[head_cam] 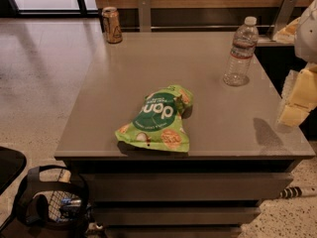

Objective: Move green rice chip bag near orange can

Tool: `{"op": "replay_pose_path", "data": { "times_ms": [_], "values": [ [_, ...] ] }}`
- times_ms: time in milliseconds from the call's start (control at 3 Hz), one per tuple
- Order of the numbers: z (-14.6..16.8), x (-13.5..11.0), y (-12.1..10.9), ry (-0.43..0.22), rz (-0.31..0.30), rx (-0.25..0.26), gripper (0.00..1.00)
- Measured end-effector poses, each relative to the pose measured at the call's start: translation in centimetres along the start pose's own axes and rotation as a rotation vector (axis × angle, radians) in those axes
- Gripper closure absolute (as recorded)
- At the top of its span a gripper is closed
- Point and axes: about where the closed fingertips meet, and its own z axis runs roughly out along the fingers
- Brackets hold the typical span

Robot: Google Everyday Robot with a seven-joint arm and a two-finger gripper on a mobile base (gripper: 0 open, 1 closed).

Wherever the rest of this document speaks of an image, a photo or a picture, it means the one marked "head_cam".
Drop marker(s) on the black chair seat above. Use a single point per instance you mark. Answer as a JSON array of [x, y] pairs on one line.
[[12, 163]]

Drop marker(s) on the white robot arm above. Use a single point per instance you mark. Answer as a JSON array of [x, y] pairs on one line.
[[305, 35]]

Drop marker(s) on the black wire mesh basket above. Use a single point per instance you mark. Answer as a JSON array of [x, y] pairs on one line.
[[50, 204]]

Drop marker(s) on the striped black white pole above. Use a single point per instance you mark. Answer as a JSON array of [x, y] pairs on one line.
[[296, 191]]

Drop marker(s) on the black window frame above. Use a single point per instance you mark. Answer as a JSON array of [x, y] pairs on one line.
[[48, 8]]

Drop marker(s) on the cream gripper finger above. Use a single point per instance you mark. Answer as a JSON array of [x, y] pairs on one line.
[[299, 96]]

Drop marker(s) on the grey drawer cabinet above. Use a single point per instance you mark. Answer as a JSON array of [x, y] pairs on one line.
[[238, 157]]

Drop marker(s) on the clear plastic water bottle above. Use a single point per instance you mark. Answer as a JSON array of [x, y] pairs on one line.
[[241, 53]]

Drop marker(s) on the right metal bracket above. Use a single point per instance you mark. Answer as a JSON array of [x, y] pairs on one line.
[[282, 17]]

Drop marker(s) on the green rice chip bag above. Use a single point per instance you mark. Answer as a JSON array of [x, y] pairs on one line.
[[159, 126]]

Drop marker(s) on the orange soda can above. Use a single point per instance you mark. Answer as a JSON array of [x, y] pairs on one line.
[[111, 23]]

